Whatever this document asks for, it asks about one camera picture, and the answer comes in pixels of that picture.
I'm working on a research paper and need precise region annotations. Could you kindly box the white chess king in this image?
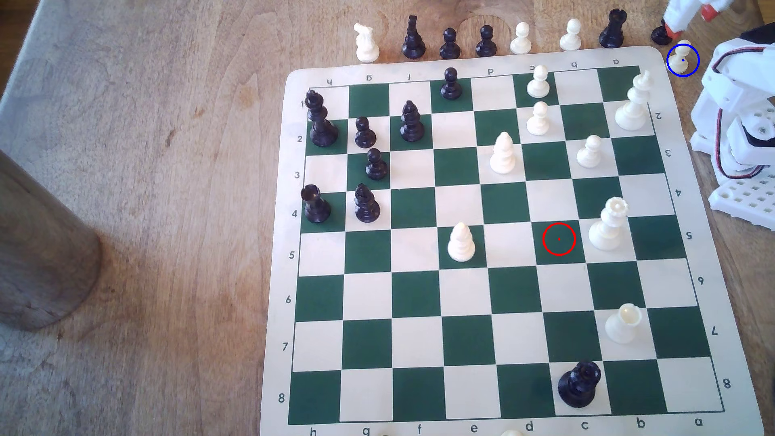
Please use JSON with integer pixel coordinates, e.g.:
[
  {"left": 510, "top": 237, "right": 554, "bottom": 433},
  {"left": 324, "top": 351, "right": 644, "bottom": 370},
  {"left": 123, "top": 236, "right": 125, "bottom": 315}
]
[{"left": 614, "top": 69, "right": 654, "bottom": 132}]

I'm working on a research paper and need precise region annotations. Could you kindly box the white chess bishop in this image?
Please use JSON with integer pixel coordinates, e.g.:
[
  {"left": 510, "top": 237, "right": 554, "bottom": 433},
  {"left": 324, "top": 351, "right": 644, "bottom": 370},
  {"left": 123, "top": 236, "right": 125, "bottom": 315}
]
[
  {"left": 447, "top": 222, "right": 477, "bottom": 263},
  {"left": 489, "top": 131, "right": 517, "bottom": 175}
]

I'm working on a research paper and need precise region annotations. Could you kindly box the black chess knight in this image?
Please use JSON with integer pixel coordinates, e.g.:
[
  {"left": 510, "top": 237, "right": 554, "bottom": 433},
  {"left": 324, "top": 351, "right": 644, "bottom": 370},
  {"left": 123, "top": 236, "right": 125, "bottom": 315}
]
[
  {"left": 354, "top": 183, "right": 381, "bottom": 224},
  {"left": 402, "top": 15, "right": 426, "bottom": 59}
]

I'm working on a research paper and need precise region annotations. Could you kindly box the white chess knight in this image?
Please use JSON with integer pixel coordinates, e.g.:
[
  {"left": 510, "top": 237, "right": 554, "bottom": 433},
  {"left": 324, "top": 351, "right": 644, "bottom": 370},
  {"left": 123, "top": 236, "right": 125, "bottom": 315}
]
[{"left": 354, "top": 23, "right": 380, "bottom": 63}]

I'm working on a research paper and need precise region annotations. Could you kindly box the black chess queen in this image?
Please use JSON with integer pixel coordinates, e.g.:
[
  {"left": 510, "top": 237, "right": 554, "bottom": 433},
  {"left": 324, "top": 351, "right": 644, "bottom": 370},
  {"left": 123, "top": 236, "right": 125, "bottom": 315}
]
[{"left": 557, "top": 360, "right": 602, "bottom": 408}]

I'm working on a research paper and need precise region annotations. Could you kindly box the black pawn on h4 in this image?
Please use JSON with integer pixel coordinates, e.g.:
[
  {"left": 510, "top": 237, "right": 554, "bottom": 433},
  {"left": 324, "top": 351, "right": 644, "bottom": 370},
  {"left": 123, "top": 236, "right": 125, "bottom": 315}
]
[{"left": 302, "top": 184, "right": 332, "bottom": 224}]

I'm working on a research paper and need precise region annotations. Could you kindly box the white chess rook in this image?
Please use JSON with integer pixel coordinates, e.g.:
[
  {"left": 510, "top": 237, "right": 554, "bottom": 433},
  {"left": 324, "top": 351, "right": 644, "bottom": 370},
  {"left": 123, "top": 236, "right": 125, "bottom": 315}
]
[{"left": 605, "top": 303, "right": 643, "bottom": 345}]

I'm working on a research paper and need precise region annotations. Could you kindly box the black chess bishop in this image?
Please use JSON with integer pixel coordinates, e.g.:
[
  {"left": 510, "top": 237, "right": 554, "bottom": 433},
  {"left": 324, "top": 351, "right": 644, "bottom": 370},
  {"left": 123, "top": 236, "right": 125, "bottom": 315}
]
[{"left": 400, "top": 101, "right": 425, "bottom": 143}]

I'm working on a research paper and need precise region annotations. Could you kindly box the red and black robot cable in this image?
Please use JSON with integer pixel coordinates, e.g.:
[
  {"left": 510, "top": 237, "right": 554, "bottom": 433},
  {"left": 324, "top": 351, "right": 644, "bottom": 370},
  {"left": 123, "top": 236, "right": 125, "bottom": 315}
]
[{"left": 713, "top": 45, "right": 775, "bottom": 70}]

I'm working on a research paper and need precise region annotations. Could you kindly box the brown wooden cylinder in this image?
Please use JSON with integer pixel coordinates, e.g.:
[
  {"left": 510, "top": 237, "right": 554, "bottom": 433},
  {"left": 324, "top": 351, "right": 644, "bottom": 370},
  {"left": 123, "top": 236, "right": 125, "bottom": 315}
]
[{"left": 0, "top": 148, "right": 103, "bottom": 331}]

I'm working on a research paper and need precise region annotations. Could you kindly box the white perforated base plate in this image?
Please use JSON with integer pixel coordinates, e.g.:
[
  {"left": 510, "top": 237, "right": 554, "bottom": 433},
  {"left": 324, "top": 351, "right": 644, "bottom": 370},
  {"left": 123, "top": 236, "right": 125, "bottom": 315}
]
[{"left": 707, "top": 176, "right": 775, "bottom": 232}]

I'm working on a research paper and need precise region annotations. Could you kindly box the white chess queen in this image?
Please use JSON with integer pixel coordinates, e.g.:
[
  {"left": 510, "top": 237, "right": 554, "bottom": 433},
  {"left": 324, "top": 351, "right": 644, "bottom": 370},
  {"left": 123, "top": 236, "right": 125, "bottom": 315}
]
[{"left": 589, "top": 197, "right": 628, "bottom": 252}]

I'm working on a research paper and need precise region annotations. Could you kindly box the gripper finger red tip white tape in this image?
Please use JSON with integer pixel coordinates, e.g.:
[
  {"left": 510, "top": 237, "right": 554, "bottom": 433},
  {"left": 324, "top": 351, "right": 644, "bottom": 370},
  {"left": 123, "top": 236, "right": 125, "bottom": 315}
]
[
  {"left": 699, "top": 0, "right": 736, "bottom": 23},
  {"left": 662, "top": 0, "right": 703, "bottom": 38}
]

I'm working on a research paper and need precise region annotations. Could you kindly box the green and white chess mat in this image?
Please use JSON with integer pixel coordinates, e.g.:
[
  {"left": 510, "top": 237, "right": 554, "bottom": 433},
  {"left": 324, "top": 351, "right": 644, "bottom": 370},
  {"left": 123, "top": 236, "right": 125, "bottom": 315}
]
[{"left": 260, "top": 45, "right": 765, "bottom": 436}]

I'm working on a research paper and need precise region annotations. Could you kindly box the black chess rook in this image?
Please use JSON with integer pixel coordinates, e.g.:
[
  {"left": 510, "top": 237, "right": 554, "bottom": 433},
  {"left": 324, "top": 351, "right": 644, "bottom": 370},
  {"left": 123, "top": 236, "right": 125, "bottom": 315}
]
[{"left": 599, "top": 8, "right": 627, "bottom": 49}]

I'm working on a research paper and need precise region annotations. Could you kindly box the black chess king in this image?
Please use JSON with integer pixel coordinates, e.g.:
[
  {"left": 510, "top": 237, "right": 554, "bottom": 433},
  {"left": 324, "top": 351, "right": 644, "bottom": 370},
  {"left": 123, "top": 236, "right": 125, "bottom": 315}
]
[{"left": 304, "top": 90, "right": 339, "bottom": 147}]

